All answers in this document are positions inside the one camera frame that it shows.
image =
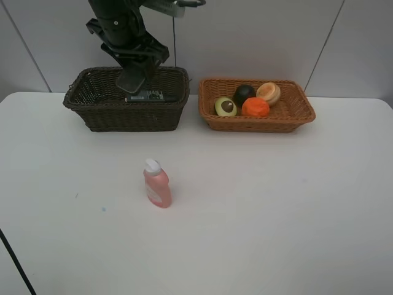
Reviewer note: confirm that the dark mangosteen toy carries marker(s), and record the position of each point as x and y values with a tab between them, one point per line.
242	93

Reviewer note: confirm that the black whiteboard eraser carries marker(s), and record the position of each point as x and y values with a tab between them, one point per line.
132	76

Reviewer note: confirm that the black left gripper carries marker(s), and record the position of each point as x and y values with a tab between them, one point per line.
120	26

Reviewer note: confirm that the orange toy fruit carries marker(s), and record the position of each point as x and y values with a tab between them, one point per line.
255	107

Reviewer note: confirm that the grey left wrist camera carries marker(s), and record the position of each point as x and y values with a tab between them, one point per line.
170	8

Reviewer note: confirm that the orange wicker basket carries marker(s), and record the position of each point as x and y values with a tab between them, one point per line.
290	112

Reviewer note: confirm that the tan round bread toy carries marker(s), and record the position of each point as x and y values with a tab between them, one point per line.
269	92

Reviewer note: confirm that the dark brown wicker basket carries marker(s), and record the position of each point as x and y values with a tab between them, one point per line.
104	107

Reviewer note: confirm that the dark green pump bottle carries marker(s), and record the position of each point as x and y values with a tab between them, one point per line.
150	96

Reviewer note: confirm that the pink squeeze bottle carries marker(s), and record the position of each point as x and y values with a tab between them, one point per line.
157	184

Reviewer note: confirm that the halved avocado toy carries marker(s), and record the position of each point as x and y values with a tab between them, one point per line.
225	107

